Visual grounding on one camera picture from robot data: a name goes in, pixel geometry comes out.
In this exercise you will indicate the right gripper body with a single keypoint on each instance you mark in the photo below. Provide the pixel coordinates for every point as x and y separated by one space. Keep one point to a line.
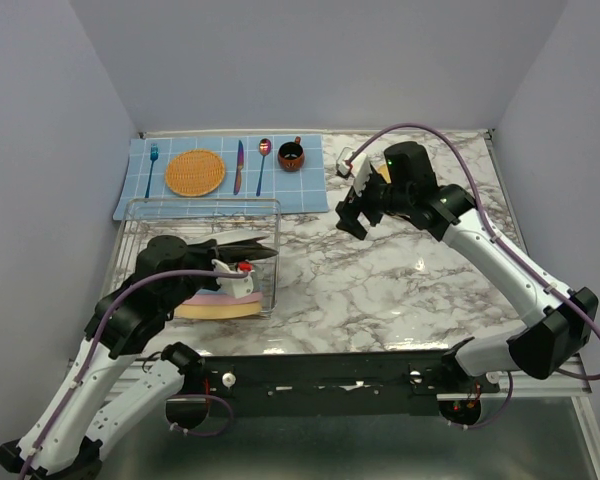
378 198

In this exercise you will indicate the white ceramic plate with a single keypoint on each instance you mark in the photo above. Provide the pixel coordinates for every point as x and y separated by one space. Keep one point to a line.
237 236

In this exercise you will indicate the blue checked placemat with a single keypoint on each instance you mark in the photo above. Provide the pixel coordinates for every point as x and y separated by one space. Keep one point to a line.
303 191

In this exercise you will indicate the woven wicker round trivet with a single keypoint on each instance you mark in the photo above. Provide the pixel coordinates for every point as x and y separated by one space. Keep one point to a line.
195 173

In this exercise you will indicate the iridescent rainbow knife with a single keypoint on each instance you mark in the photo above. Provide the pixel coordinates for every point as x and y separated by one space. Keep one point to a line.
239 168

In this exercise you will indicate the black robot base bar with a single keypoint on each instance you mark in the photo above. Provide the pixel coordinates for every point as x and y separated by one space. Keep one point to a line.
415 382

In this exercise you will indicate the iridescent rainbow spoon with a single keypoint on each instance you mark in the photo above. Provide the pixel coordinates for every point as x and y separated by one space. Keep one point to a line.
264 148

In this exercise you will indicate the cream and yellow plate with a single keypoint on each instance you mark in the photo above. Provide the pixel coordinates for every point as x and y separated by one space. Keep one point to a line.
384 172

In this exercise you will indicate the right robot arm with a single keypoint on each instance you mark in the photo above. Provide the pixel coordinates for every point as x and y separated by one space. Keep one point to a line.
550 310

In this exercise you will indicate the orange and black mug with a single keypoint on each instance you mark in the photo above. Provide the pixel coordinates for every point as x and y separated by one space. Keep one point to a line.
291 155

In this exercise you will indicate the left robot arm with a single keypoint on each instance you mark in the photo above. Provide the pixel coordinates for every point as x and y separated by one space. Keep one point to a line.
76 431

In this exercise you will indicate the steel wire dish rack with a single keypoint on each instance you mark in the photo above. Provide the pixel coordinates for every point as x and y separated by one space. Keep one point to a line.
194 221

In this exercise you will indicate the aluminium frame rail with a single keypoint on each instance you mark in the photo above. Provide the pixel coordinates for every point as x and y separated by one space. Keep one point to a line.
473 412

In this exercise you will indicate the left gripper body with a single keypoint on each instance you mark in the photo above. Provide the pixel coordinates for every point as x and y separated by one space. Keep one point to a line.
194 283

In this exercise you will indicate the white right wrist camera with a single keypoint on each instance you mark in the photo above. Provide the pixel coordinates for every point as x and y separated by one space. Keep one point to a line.
358 167

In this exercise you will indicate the yellow plate in rack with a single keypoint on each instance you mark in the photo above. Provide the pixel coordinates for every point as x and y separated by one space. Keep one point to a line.
217 312

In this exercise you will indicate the blue metal fork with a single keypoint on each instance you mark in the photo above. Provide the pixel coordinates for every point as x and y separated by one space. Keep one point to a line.
153 157

